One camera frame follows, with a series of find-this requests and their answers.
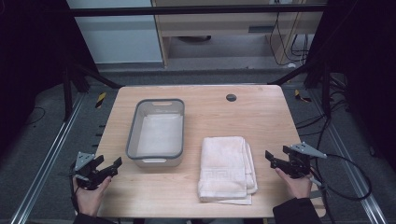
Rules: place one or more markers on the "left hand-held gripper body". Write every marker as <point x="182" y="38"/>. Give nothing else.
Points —
<point x="88" y="177"/>

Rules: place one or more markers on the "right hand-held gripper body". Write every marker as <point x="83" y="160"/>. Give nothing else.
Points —
<point x="299" y="165"/>

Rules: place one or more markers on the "person's right hand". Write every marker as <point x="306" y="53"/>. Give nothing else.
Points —
<point x="299" y="187"/>

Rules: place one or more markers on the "person's left hand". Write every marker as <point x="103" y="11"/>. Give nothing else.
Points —
<point x="88" y="200"/>

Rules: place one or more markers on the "grey plastic basin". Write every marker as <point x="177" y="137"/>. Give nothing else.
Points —
<point x="133" y="133"/>

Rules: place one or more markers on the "folded pale pink towel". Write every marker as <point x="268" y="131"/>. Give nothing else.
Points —
<point x="224" y="168"/>

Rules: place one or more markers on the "yellow black striped tape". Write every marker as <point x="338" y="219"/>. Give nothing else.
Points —
<point x="301" y="96"/>
<point x="100" y="100"/>

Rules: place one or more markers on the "black metal stand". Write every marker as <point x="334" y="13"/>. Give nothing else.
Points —
<point x="67" y="93"/>
<point x="325" y="90"/>

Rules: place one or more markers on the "black curtain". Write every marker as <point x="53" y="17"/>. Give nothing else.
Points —
<point x="364" y="68"/>
<point x="31" y="62"/>

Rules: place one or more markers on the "white cabinet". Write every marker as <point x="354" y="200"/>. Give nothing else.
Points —
<point x="118" y="40"/>

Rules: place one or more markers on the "wooden desk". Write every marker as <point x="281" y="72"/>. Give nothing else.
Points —
<point x="218" y="26"/>

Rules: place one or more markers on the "black horizontal bar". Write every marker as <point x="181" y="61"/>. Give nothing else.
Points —
<point x="186" y="11"/>

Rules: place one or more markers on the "metal floor rail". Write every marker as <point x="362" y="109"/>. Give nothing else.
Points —
<point x="348" y="155"/>
<point x="46" y="158"/>

